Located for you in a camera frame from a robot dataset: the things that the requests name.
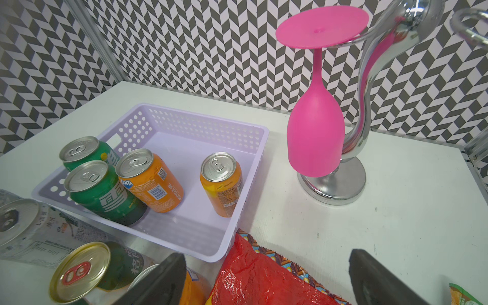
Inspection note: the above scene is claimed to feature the red candy bag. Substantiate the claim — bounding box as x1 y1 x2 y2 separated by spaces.
206 230 349 305

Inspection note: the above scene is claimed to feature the green can left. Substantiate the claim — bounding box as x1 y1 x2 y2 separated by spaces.
58 136 120 172

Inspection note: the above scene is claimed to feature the dark green gold-top can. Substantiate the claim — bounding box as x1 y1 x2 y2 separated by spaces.
49 241 156 304

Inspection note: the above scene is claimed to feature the pink plastic wine glass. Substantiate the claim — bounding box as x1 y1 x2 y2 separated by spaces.
276 5 369 177

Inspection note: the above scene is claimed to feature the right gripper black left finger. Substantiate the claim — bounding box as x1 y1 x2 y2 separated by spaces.
114 253 186 305

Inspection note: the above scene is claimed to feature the lavender plastic basket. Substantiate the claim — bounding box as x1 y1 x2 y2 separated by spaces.
32 104 269 263

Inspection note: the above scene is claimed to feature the green snack packet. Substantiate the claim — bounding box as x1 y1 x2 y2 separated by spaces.
449 283 482 305

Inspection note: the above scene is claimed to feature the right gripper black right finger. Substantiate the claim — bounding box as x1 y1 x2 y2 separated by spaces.
349 249 427 305

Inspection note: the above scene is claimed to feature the green can right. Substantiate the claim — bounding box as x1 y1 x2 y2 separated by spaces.
64 160 147 226

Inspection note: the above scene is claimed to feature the silver can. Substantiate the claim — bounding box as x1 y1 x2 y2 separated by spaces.
0 189 22 207
1 199 121 269

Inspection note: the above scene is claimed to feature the chrome glass holder stand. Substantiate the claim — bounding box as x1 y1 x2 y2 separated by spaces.
296 0 488 207

